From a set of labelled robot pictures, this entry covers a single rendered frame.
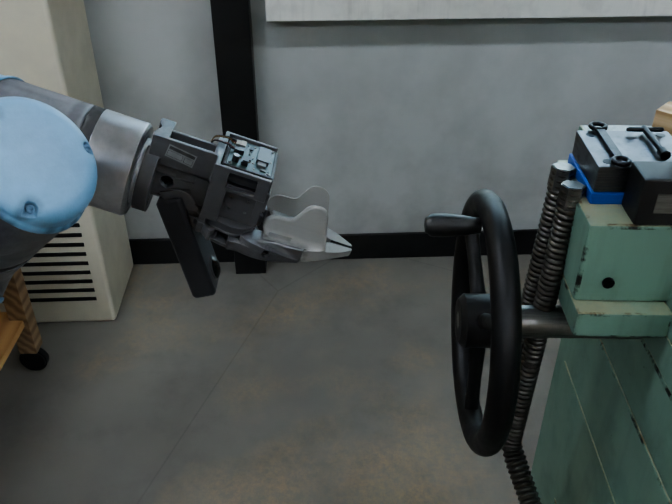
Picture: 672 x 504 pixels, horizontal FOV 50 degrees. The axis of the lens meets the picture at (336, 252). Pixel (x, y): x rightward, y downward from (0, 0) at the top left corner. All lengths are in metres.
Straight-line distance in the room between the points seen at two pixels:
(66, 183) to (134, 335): 1.62
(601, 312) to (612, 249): 0.07
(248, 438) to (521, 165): 1.14
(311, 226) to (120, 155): 0.18
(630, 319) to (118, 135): 0.52
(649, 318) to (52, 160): 0.57
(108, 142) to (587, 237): 0.45
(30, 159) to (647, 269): 0.56
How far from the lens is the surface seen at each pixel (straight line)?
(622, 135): 0.82
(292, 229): 0.69
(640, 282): 0.78
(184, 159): 0.67
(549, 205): 0.81
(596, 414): 1.02
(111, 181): 0.67
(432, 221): 0.75
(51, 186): 0.50
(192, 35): 2.04
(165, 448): 1.79
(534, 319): 0.82
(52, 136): 0.52
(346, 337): 2.03
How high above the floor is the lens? 1.32
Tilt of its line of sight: 34 degrees down
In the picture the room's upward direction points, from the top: straight up
